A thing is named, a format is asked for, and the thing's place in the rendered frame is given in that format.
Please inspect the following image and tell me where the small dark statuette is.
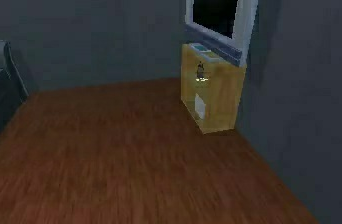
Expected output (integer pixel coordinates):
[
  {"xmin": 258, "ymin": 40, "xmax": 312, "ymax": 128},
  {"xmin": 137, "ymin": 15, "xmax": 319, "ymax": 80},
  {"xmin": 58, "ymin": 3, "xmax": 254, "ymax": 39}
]
[{"xmin": 196, "ymin": 61, "xmax": 207, "ymax": 80}]

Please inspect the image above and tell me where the yellow wooden shelf cabinet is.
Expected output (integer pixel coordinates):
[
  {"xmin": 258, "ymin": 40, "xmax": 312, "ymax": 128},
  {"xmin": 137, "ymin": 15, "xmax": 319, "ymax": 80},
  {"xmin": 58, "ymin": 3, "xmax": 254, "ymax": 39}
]
[{"xmin": 180, "ymin": 42, "xmax": 248, "ymax": 135}]

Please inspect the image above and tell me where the teal book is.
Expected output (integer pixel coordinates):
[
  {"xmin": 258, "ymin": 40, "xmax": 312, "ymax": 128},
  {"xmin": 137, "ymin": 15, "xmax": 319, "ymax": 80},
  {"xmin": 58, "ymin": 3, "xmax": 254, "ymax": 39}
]
[{"xmin": 190, "ymin": 43, "xmax": 210, "ymax": 54}]

